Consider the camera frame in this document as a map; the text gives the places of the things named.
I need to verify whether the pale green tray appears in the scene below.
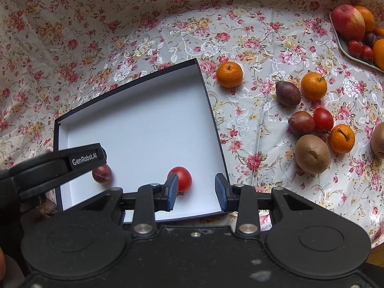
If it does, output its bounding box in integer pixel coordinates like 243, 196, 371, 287
329, 9, 384, 72

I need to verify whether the brown kiwi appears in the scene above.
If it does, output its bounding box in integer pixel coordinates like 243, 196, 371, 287
370, 123, 384, 159
295, 134, 331, 174

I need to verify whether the small mandarin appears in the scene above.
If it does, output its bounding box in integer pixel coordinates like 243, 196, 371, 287
216, 61, 243, 89

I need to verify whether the dark blue cardboard box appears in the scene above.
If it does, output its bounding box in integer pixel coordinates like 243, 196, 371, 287
53, 58, 231, 224

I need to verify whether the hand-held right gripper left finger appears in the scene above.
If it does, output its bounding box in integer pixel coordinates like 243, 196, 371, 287
87, 174, 180, 237

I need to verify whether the large knobbed orange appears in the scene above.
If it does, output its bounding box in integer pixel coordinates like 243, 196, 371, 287
372, 39, 384, 70

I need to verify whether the round orange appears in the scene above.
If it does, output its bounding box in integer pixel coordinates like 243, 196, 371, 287
354, 5, 376, 32

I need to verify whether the red brown plum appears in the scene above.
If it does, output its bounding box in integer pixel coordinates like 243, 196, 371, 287
288, 111, 316, 136

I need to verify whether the floral tablecloth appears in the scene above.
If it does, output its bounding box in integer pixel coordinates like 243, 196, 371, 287
0, 0, 384, 249

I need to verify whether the red purple plum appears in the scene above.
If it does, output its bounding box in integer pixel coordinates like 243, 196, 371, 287
92, 164, 113, 184

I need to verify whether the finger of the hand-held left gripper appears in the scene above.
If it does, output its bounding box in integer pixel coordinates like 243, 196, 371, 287
9, 143, 108, 202

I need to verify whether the mandarin with stem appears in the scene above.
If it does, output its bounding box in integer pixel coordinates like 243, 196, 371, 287
329, 124, 356, 154
301, 71, 328, 101

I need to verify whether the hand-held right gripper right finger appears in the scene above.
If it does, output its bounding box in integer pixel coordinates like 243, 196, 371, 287
214, 173, 315, 237

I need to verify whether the red yellow apple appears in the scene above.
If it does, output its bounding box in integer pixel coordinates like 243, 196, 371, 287
331, 4, 366, 40

